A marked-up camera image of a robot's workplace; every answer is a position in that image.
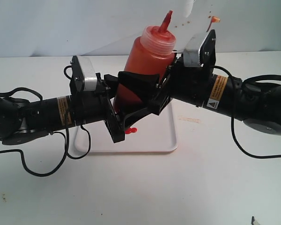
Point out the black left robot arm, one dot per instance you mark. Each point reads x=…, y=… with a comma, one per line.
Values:
x=22, y=121

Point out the red sauce blob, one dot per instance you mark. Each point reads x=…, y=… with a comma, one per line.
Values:
x=131, y=130

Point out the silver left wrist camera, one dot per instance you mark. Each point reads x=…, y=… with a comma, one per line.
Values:
x=83, y=74

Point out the white rectangular plastic tray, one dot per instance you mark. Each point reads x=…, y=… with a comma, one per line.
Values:
x=154, y=134

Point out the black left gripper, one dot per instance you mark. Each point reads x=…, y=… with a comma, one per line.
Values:
x=93, y=106

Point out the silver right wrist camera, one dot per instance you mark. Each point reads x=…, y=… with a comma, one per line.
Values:
x=199, y=49

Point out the red sauce squeeze bottle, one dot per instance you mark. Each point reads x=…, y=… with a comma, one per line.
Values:
x=153, y=51

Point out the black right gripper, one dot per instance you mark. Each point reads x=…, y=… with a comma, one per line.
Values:
x=188, y=84

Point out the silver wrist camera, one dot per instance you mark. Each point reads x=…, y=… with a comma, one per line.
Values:
x=199, y=49
x=83, y=74

